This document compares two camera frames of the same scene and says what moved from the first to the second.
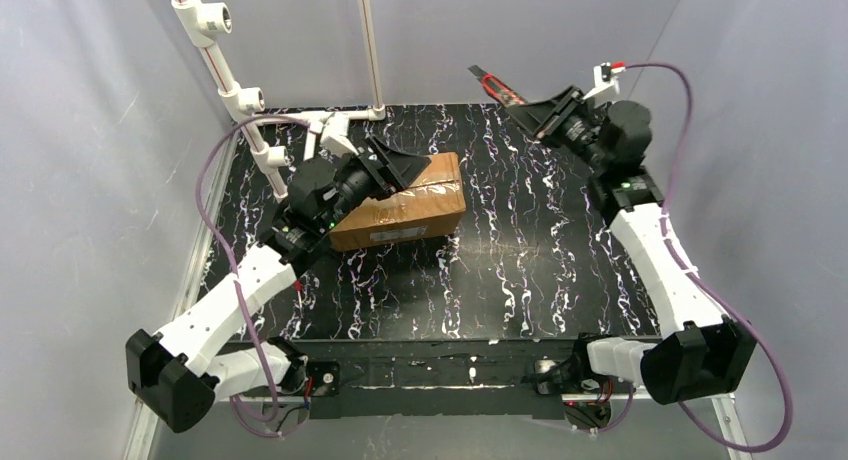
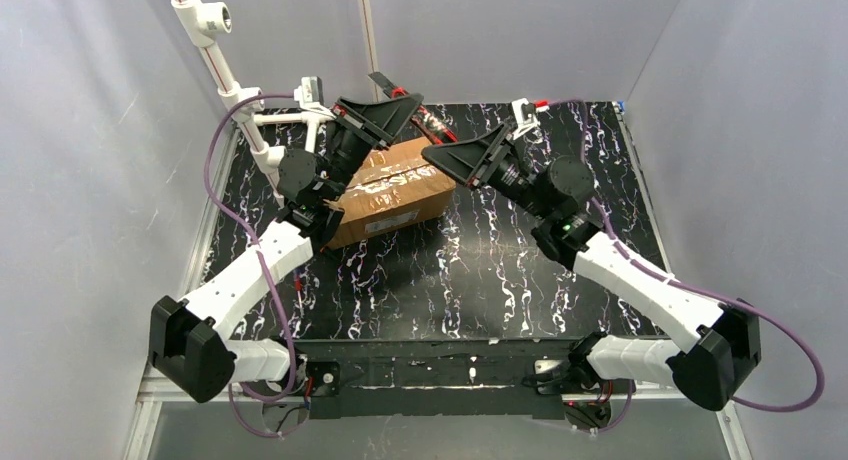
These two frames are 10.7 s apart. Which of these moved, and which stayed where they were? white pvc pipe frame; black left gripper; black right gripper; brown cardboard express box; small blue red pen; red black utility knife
Moved: black right gripper; brown cardboard express box; red black utility knife; black left gripper
Stayed: white pvc pipe frame; small blue red pen
